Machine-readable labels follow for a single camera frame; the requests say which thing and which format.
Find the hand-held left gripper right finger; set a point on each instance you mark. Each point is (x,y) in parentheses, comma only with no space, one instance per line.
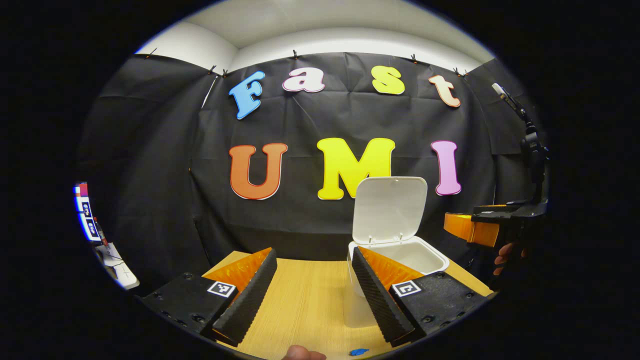
(380,305)

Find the white desktop garbage bin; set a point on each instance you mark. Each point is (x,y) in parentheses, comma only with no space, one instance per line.
(390,210)

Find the wooden desktop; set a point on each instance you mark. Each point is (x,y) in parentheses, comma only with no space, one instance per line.
(310,300)

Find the white side table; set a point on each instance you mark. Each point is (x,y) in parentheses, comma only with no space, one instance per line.
(122,272)

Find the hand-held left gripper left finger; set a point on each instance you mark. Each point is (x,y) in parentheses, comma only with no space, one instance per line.
(250,300)

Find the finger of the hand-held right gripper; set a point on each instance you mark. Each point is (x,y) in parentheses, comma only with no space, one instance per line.
(500,208)
(492,217)

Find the blue paper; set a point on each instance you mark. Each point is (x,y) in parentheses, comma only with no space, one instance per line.
(359,352)

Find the bright computer screen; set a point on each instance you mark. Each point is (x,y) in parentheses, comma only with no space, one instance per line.
(85,212)

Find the black backdrop cloth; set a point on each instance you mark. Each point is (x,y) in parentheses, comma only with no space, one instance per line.
(310,115)

